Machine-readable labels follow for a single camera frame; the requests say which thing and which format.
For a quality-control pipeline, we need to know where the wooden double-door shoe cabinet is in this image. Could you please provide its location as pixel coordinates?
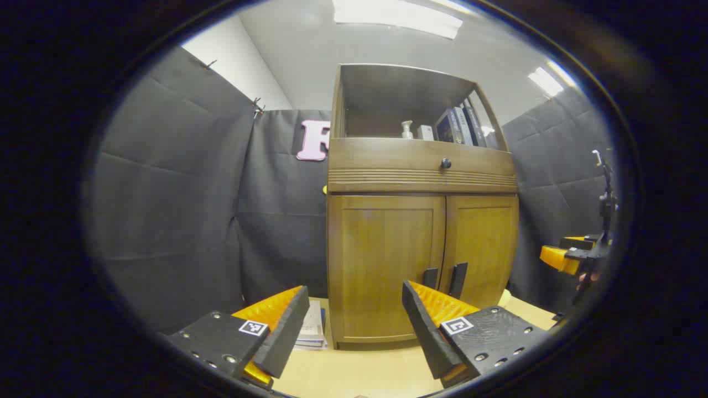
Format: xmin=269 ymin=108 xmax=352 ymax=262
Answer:
xmin=326 ymin=64 xmax=520 ymax=350

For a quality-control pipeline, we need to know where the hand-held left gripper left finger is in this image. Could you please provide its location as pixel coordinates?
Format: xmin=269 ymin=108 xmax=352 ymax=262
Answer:
xmin=166 ymin=285 xmax=310 ymax=390

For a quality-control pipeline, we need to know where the wooden drawer with black knob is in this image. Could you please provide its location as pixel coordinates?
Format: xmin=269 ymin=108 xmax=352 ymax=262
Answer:
xmin=329 ymin=138 xmax=518 ymax=193

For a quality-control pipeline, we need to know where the long ceiling light panel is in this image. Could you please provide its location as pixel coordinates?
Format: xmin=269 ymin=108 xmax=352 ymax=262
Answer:
xmin=332 ymin=0 xmax=464 ymax=39

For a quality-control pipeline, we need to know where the small ceiling light panel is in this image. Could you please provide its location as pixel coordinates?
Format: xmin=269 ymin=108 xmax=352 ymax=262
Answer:
xmin=528 ymin=61 xmax=576 ymax=97

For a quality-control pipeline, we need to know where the black backdrop cloth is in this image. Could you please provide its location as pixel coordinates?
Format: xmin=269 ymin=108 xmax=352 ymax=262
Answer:
xmin=88 ymin=47 xmax=616 ymax=332

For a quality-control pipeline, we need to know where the stack of pale books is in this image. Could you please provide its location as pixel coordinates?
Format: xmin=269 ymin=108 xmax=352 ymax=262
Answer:
xmin=293 ymin=300 xmax=328 ymax=350

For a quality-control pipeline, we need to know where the wooden shoe cabinet door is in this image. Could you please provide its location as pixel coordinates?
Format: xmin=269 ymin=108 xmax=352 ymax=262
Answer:
xmin=327 ymin=195 xmax=446 ymax=343
xmin=440 ymin=195 xmax=519 ymax=309

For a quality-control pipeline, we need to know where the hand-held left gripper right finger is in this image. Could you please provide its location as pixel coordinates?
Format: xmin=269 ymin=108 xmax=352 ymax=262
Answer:
xmin=402 ymin=280 xmax=554 ymax=389

